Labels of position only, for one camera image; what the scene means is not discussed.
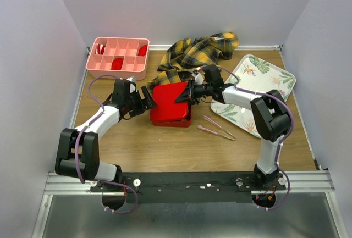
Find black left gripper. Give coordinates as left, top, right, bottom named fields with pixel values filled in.
left=125, top=86, right=158, bottom=117

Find red box lid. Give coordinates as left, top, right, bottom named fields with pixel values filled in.
left=152, top=82, right=188, bottom=106

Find pink tongs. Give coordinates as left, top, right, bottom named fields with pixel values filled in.
left=197, top=115, right=236, bottom=141

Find red cookie box with tray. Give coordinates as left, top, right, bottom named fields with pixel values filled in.
left=150, top=102, right=191, bottom=128

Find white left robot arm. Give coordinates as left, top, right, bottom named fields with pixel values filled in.
left=55, top=76, right=157, bottom=191

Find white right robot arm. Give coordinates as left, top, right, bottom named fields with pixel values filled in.
left=174, top=65, right=294, bottom=190

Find yellow plaid shirt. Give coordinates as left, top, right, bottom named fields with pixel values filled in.
left=147, top=32, right=239, bottom=92

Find red item upper compartment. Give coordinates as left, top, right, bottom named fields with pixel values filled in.
left=137, top=45, right=148, bottom=57

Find red item compartment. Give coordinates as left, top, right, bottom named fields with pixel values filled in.
left=137, top=45, right=148, bottom=57
left=111, top=57, right=124, bottom=70

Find red item lower compartment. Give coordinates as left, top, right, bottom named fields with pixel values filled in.
left=111, top=57, right=124, bottom=70

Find pink divided organizer box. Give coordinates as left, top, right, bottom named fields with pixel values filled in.
left=86, top=37, right=150, bottom=80

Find floral serving tray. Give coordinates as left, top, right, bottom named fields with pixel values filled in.
left=211, top=54, right=296, bottom=138

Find red white striped item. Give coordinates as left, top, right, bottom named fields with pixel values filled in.
left=95, top=43, right=106, bottom=55

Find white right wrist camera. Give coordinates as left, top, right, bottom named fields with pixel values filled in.
left=192, top=67, right=204, bottom=85

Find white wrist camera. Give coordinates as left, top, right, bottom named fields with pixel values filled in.
left=192, top=67, right=204, bottom=85
left=126, top=76, right=137, bottom=94

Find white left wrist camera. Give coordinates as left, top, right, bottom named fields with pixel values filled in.
left=126, top=76, right=137, bottom=94

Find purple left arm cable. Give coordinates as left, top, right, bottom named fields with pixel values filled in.
left=75, top=74, right=138, bottom=215

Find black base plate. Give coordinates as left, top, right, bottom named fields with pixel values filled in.
left=90, top=170, right=292, bottom=204

